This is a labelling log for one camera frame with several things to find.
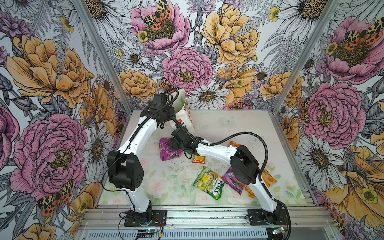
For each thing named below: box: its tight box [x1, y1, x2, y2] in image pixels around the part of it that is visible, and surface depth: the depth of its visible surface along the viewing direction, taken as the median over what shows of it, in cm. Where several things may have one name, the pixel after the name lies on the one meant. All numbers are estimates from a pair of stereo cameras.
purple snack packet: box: [158, 137, 184, 162], surface depth 94 cm
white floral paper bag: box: [172, 88, 197, 137], surface depth 89 cm
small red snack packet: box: [192, 154, 206, 164], surface depth 94 cm
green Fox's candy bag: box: [193, 166, 225, 201], surface depth 85 cm
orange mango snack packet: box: [229, 141, 241, 148], surface depth 100 cm
